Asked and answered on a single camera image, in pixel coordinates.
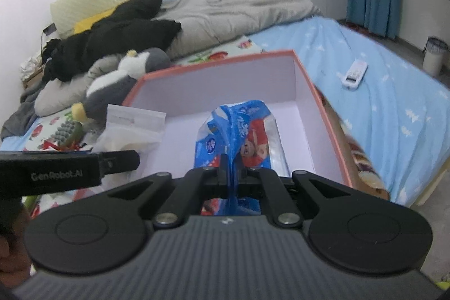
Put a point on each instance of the light blue bed sheet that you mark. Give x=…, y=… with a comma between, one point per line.
x=386, y=110

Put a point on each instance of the clear zip bag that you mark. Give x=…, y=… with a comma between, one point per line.
x=133, y=131

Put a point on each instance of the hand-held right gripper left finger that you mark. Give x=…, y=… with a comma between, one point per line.
x=224, y=173

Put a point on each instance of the black padded jacket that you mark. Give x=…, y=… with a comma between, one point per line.
x=105, y=36

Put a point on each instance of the fruit printed blanket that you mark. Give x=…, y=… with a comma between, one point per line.
x=211, y=57

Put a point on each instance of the black cloth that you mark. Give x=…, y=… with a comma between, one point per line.
x=54, y=47

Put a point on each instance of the light grey duvet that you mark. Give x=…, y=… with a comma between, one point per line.
x=228, y=15

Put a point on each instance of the wall socket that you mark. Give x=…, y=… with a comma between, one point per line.
x=50, y=28

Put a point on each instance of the dark grey blanket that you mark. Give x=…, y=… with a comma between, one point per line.
x=17, y=120

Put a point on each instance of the grey penguin plush toy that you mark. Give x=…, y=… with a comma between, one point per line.
x=105, y=89

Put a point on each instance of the person's left hand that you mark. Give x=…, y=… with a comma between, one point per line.
x=10, y=250

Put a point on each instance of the white remote control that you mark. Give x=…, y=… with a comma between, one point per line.
x=355, y=75

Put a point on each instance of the pink cardboard box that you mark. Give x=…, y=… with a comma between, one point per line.
x=218, y=89

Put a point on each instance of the yellow pillow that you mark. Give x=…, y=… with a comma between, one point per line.
x=84, y=26

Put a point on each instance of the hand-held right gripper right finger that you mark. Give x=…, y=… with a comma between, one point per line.
x=238, y=175

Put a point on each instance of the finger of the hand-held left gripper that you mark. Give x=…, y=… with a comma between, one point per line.
x=119, y=162

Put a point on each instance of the white trash bin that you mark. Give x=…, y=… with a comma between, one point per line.
x=434, y=59

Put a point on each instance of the green massage brush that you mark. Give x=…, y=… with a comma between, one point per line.
x=63, y=132

